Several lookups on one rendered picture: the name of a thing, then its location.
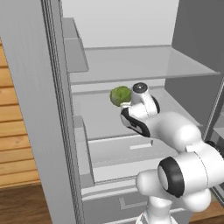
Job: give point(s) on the grey fridge door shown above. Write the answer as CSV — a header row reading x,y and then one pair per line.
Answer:
x,y
29,87
198,32

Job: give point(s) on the grey door bin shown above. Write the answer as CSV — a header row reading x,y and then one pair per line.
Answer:
x,y
74,52
83,151

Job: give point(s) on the glass fridge shelf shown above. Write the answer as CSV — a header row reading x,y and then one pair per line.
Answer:
x,y
99,116
137,62

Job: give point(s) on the grey freezer drawer front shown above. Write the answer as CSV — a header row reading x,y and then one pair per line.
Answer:
x,y
102,208

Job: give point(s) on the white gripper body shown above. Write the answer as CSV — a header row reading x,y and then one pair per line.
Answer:
x,y
126,104

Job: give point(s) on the grey fridge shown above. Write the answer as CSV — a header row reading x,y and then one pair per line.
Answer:
x,y
122,23

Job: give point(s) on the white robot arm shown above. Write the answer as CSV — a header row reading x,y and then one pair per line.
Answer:
x,y
175,131

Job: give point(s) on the green round vegetable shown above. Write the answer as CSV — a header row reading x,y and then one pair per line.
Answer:
x,y
119,95

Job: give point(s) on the grey fridge crisper drawer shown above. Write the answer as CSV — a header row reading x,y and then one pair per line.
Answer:
x,y
116,159

